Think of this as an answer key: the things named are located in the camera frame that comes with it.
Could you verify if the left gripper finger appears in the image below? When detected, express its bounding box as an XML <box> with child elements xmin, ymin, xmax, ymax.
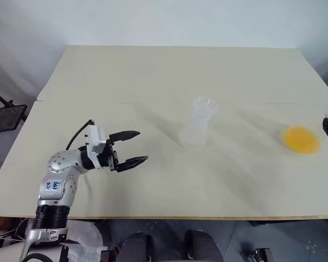
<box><xmin>108</xmin><ymin>130</ymin><xmax>141</xmax><ymax>143</ymax></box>
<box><xmin>116</xmin><ymin>156</ymin><xmax>149</xmax><ymax>174</ymax></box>

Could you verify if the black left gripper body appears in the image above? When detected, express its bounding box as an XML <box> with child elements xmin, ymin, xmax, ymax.
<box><xmin>97</xmin><ymin>139</ymin><xmax>121</xmax><ymax>172</ymax></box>

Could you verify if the clear plastic bottle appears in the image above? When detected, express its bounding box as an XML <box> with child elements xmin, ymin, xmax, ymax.
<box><xmin>178</xmin><ymin>124</ymin><xmax>209</xmax><ymax>152</ymax></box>

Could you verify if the orange round lid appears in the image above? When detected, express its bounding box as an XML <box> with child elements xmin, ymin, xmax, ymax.
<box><xmin>279</xmin><ymin>124</ymin><xmax>322</xmax><ymax>156</ymax></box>

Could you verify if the dark rounded shape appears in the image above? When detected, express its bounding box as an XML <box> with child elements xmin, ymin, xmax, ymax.
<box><xmin>184</xmin><ymin>230</ymin><xmax>225</xmax><ymax>262</ymax></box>
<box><xmin>119</xmin><ymin>231</ymin><xmax>154</xmax><ymax>262</ymax></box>

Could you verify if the clear plastic cup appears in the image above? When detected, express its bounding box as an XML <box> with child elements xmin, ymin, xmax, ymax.
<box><xmin>191</xmin><ymin>96</ymin><xmax>221</xmax><ymax>129</ymax></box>

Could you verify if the white crumpled cloth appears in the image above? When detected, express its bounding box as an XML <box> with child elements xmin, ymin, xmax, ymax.
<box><xmin>60</xmin><ymin>219</ymin><xmax>104</xmax><ymax>262</ymax></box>

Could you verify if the black mesh tray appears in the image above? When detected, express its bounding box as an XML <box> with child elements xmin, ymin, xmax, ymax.
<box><xmin>0</xmin><ymin>104</ymin><xmax>28</xmax><ymax>134</ymax></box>

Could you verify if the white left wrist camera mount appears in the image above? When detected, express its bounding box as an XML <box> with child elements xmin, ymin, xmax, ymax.
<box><xmin>84</xmin><ymin>124</ymin><xmax>110</xmax><ymax>169</ymax></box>

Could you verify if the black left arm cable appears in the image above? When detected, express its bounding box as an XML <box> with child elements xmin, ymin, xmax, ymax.
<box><xmin>66</xmin><ymin>118</ymin><xmax>95</xmax><ymax>151</ymax></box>

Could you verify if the white cables bundle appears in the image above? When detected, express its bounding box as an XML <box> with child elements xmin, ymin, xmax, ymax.
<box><xmin>0</xmin><ymin>215</ymin><xmax>28</xmax><ymax>248</ymax></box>

